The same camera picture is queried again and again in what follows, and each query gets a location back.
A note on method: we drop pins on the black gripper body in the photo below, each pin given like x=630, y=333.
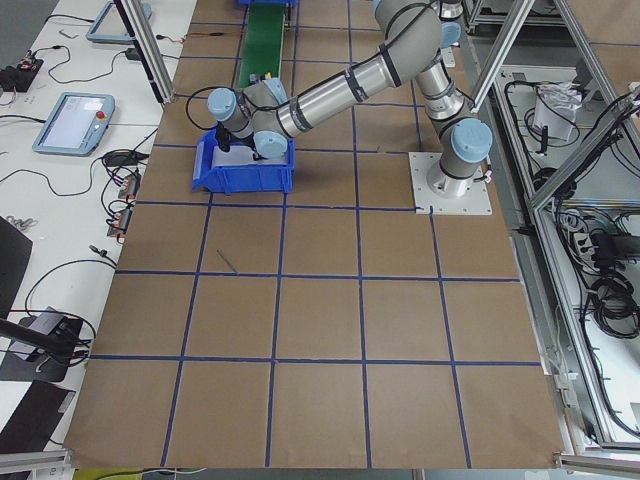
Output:
x=223, y=138

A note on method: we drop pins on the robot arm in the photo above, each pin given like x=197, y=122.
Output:
x=261, y=120

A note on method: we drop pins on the white foam pad left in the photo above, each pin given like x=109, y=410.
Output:
x=242, y=156

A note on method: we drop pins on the blue left bin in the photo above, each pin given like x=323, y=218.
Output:
x=228, y=180

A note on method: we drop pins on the blue bin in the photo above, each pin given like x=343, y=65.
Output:
x=228, y=180
x=292, y=3

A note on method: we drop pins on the green conveyor belt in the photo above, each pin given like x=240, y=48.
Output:
x=262, y=41

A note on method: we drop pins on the black power adapter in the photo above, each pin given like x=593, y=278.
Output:
x=132, y=54

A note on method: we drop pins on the near teach pendant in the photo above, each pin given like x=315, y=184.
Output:
x=76, y=124

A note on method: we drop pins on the teach pendant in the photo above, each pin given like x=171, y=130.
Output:
x=108, y=27
x=76, y=124

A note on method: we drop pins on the blue right bin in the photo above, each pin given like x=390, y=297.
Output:
x=292, y=3

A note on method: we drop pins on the far teach pendant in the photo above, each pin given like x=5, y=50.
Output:
x=108, y=27

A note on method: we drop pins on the aluminium frame post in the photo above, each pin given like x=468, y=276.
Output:
x=138, y=28

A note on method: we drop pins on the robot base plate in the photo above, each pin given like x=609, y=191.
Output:
x=447, y=56
x=437, y=194

